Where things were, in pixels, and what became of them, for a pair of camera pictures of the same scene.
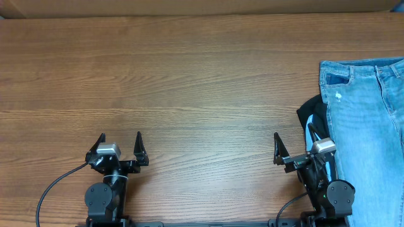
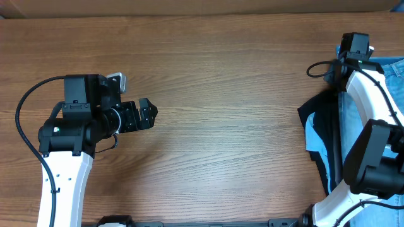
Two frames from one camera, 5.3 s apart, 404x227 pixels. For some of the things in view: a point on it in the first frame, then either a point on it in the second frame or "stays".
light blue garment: x=309 y=141 stays
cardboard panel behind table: x=37 y=9 stays
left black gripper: x=141 y=159 to x=133 y=123
